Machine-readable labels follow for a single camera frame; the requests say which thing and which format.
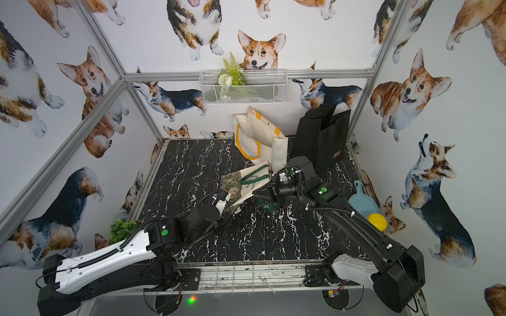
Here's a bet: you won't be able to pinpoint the white wire wall basket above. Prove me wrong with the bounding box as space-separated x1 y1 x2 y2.
199 70 288 105

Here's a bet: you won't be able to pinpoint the artificial fern and white flower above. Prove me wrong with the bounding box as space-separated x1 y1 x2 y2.
217 53 247 102

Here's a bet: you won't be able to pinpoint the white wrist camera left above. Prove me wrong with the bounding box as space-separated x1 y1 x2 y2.
213 192 231 215

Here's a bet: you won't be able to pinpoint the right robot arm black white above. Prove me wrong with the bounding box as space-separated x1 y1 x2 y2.
253 156 425 313

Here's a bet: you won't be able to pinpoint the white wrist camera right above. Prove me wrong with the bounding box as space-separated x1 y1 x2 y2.
278 171 291 183

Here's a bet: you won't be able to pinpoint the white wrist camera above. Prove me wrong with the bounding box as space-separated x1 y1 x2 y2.
213 192 231 215
278 171 291 183

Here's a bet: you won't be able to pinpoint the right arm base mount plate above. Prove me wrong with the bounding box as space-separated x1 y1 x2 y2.
303 265 359 288

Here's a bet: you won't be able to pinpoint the cream tote bag green handles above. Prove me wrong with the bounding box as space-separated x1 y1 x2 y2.
220 161 271 215

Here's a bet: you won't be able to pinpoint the cream tote bag yellow handles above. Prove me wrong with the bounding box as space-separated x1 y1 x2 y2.
233 107 289 172

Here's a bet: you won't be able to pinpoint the black canvas tote bag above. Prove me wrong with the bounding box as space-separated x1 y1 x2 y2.
289 103 351 176

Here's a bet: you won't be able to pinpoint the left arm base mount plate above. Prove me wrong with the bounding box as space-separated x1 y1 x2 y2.
158 268 202 291

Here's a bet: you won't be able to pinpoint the light blue dustpan scoop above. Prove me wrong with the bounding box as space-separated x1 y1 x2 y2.
348 180 380 219

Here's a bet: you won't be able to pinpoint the potted green plant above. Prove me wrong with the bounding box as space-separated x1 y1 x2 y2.
109 219 138 245

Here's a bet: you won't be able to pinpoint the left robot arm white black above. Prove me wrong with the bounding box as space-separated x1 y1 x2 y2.
37 201 230 315

